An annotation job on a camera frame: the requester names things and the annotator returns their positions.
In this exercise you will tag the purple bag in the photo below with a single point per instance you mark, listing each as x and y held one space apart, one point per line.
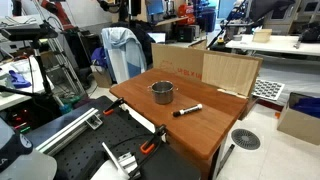
99 57

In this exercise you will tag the black camera on stand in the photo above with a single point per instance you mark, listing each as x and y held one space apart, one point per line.
26 32

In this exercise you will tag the metal step ladder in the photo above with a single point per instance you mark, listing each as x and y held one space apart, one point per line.
66 73

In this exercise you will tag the open laptop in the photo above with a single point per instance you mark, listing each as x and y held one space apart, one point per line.
157 37

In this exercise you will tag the long aluminium extrusion rail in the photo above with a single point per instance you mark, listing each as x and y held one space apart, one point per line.
66 131

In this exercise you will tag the blue cloth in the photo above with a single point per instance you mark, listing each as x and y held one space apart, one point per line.
308 106

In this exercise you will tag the black camera stand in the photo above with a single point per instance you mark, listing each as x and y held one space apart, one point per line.
42 71

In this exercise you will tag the black perforated breadboard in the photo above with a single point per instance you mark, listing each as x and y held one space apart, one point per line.
100 146

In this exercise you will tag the small wooden box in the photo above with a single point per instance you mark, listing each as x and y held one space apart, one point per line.
262 35

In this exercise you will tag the white background table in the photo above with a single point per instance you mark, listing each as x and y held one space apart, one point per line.
276 45

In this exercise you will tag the small aluminium corner bracket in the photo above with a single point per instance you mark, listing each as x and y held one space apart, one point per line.
94 122

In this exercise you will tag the open cardboard box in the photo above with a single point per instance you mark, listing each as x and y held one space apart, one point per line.
296 125

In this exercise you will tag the aluminium bracket with bar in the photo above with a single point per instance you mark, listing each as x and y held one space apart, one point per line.
124 161

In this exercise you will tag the red robot arm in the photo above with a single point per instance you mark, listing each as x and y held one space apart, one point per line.
60 13

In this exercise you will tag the grey table leg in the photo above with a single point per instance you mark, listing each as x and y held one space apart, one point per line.
226 159

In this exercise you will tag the blue glove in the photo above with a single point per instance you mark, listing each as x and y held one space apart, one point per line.
18 80

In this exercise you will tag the computer monitor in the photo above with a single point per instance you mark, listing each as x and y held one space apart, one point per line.
155 6

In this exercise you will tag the black white dry-erase marker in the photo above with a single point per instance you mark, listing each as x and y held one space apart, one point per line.
188 109

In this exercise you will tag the black clamp orange grip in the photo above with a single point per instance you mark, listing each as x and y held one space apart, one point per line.
113 107
151 141

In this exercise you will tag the dotted calibration board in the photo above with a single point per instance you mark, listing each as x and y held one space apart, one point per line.
268 89

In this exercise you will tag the small cardboard box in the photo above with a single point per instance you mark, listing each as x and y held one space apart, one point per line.
101 77

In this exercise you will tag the round floor drain grate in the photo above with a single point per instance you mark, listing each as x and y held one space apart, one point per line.
246 139

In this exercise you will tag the stainless steel pot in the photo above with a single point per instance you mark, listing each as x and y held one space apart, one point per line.
162 95

